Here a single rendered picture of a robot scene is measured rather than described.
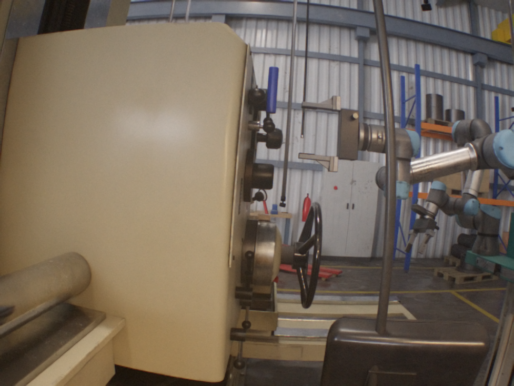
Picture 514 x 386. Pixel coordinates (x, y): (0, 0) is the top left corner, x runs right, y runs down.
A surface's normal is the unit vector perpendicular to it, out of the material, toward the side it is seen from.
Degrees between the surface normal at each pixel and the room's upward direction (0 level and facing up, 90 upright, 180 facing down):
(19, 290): 49
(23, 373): 0
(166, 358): 90
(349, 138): 90
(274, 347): 90
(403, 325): 19
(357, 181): 90
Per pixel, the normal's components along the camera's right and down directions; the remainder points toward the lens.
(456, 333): -0.02, -0.94
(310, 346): -0.03, 0.03
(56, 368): 0.08, -1.00
